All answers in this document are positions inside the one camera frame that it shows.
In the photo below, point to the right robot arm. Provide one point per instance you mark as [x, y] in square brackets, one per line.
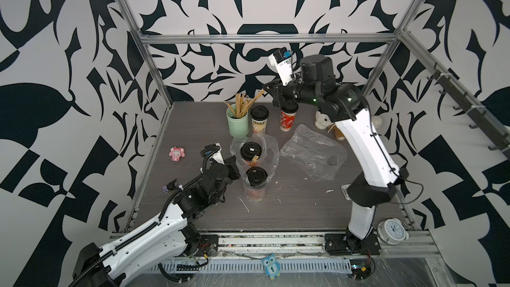
[348, 110]

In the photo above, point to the cream milk tea cup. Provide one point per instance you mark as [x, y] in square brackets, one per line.
[259, 117]

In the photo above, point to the green cup holder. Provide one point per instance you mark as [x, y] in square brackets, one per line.
[238, 127]

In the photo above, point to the pink pig toy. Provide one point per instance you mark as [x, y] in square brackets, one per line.
[176, 153]

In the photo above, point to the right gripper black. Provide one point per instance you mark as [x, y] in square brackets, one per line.
[277, 90]

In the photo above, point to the red milk tea cup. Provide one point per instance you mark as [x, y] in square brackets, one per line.
[255, 184]
[288, 113]
[249, 150]

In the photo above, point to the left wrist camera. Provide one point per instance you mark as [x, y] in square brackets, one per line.
[213, 151]

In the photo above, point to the aluminium front rail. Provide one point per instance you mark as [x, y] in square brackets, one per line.
[420, 244]

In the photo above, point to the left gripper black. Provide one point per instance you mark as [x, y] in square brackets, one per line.
[229, 168]

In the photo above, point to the white alarm clock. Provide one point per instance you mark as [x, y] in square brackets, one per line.
[392, 231]

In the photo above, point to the wall hook rack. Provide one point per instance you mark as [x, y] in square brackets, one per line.
[479, 114]

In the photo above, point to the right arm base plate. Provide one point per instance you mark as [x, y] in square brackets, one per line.
[348, 244]

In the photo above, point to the clear plastic bag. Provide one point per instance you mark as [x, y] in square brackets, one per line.
[316, 154]
[269, 159]

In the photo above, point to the red milk tea cup back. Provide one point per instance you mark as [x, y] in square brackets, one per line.
[288, 113]

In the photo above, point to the single wooden stirrer stick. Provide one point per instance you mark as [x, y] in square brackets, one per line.
[254, 161]

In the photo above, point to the small purple black toy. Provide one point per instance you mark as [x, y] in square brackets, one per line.
[169, 187]

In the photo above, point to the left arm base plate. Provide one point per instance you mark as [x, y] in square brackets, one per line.
[205, 245]

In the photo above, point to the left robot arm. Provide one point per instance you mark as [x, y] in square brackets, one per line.
[169, 234]

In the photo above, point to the blue owl number tag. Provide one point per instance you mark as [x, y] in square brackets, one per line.
[271, 266]

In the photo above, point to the white teddy bear brown hoodie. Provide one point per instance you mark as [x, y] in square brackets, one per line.
[323, 122]

